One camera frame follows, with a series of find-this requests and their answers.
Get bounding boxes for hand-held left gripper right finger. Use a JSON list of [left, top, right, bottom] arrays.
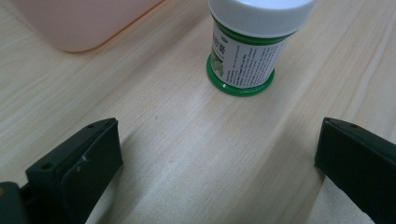
[[314, 117, 396, 224]]

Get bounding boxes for green jar with white lid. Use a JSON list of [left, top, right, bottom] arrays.
[[205, 0, 318, 97]]

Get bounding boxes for pink plastic container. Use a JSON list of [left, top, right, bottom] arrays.
[[8, 0, 167, 53]]

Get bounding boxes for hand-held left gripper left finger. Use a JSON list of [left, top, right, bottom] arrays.
[[20, 117, 124, 224]]

